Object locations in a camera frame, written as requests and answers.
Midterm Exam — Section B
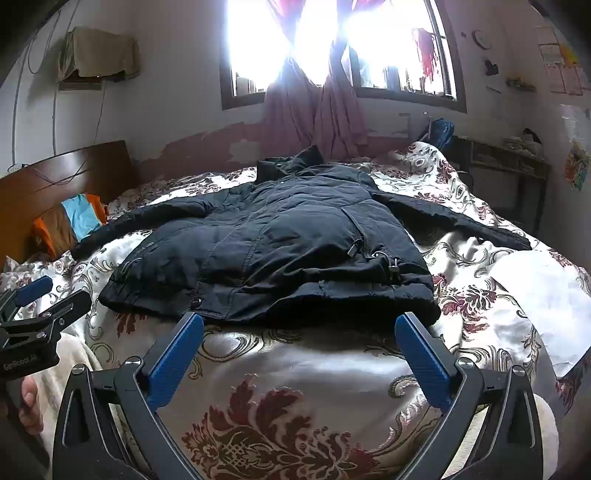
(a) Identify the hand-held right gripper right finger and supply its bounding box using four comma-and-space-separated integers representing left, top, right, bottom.
394, 312, 544, 480

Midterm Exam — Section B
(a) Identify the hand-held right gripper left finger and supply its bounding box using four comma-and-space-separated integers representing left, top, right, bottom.
52, 313, 206, 480

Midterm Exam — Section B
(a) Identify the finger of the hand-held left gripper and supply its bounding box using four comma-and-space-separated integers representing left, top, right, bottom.
0, 291, 92, 341
0, 276, 54, 319

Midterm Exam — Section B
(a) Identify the black padded jacket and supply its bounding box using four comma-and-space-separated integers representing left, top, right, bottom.
69, 145, 533, 329

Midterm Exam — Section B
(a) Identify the person's left hand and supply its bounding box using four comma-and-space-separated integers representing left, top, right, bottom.
18, 376, 45, 435

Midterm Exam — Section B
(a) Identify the orange and blue pillow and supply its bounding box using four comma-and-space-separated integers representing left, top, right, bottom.
31, 193, 109, 259

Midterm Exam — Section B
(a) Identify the wooden headboard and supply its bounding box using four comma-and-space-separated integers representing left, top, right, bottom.
0, 140, 134, 273

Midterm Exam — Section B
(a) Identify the floral satin bed blanket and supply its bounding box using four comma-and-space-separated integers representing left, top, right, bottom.
0, 141, 591, 480

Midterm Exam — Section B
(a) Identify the white sheet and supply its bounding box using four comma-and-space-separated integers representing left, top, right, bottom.
489, 247, 591, 377

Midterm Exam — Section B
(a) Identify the dark wooden table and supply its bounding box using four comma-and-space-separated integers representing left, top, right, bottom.
455, 135, 553, 236

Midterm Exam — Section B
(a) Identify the blue bag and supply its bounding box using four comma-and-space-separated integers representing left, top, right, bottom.
427, 117, 456, 148

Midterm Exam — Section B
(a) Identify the beige cloth cover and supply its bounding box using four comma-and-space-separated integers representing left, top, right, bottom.
58, 26, 141, 85

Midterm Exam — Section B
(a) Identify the pink curtain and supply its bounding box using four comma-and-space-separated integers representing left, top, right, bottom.
314, 0, 370, 160
263, 0, 324, 162

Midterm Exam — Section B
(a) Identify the red hanging cloth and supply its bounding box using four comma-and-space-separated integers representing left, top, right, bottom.
412, 28, 439, 77

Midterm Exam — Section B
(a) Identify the window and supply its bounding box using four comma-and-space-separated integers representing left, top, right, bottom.
219, 0, 468, 114

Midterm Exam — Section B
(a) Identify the cartoon wall sticker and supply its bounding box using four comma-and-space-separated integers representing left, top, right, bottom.
564, 141, 591, 191

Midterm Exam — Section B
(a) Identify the wall poster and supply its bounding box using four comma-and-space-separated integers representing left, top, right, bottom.
536, 25, 585, 96

